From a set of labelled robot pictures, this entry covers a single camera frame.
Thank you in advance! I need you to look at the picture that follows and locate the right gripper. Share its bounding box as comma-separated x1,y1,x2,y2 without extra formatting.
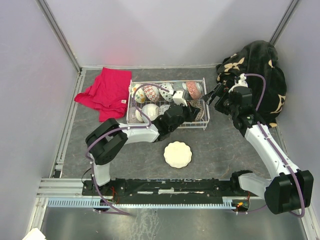
201,83,239,116

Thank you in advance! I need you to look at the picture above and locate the white wire dish rack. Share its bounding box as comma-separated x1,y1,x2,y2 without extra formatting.
126,80,210,130

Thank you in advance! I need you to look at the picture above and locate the red rimmed bowl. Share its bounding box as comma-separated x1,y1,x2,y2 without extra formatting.
159,82,174,103

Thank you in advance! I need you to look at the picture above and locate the grey hexagon pattern bowl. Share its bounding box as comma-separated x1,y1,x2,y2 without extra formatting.
172,81,187,92

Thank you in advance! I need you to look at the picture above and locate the blue triangle pattern bowl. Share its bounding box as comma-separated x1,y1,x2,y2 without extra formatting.
143,85,160,103

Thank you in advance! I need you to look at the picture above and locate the floral orange green bowl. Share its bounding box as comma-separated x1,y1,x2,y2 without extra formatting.
129,83,147,104

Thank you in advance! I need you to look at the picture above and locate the purple striped bowl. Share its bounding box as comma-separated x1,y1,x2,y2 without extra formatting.
127,106,144,124

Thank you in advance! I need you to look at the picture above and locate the white leaf motif bowl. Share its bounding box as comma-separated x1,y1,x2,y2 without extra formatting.
159,104,171,115

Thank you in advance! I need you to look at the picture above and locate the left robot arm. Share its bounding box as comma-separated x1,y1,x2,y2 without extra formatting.
85,103,200,195

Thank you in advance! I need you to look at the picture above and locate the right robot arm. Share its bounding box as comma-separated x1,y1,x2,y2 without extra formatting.
202,83,314,218

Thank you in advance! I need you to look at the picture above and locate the black floral blanket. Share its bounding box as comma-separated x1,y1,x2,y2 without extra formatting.
216,40,287,128

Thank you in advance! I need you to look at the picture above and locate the red folded t-shirt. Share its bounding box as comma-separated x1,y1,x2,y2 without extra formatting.
74,67,132,122

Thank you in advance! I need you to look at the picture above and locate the white paper corner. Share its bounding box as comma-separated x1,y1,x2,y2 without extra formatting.
22,227,46,240

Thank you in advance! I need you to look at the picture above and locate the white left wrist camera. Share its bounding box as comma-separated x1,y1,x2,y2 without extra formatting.
172,90,188,107

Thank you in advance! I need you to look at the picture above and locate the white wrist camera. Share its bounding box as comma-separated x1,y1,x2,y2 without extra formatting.
172,90,188,107
228,73,248,93

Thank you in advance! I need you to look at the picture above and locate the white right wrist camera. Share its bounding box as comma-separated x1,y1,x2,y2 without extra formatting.
228,73,248,93

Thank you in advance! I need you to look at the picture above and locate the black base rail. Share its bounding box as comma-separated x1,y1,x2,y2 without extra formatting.
98,178,258,205

